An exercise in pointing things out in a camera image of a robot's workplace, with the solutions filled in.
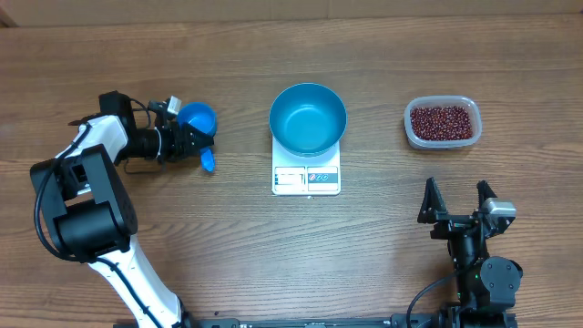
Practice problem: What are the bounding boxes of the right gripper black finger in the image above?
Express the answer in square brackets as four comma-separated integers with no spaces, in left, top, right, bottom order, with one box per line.
[476,180,496,209]
[417,178,447,224]

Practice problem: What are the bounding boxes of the blue plastic measuring scoop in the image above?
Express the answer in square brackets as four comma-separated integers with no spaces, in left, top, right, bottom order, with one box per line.
[178,102,217,172]

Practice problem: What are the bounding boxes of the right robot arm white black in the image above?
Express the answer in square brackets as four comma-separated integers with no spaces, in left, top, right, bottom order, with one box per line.
[405,178,523,327]

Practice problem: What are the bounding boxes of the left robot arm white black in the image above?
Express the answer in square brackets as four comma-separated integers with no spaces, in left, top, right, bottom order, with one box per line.
[30,90,217,327]

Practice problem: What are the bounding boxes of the white digital kitchen scale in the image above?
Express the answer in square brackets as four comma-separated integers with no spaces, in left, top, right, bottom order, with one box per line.
[271,139,342,196]

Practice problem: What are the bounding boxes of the blue metal bowl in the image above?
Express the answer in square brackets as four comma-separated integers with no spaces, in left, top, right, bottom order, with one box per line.
[269,82,348,157]

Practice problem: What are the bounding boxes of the red adzuki beans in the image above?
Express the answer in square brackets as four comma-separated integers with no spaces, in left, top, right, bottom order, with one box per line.
[410,106,474,141]

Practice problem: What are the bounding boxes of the clear plastic bean container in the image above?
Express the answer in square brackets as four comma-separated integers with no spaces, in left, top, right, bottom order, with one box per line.
[404,95,483,150]

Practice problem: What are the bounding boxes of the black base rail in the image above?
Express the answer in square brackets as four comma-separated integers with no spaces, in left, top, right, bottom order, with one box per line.
[113,312,518,328]

